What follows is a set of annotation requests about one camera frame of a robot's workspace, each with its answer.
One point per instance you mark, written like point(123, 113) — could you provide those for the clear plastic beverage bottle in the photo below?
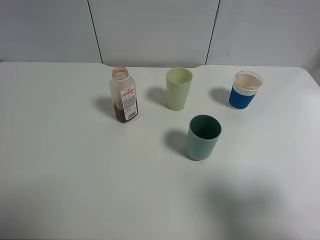
point(124, 95)

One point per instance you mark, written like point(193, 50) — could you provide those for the pale green plastic cup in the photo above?
point(178, 82)

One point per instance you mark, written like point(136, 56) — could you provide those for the blue sleeved paper cup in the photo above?
point(246, 85)

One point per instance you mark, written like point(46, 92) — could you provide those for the teal plastic cup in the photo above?
point(203, 134)

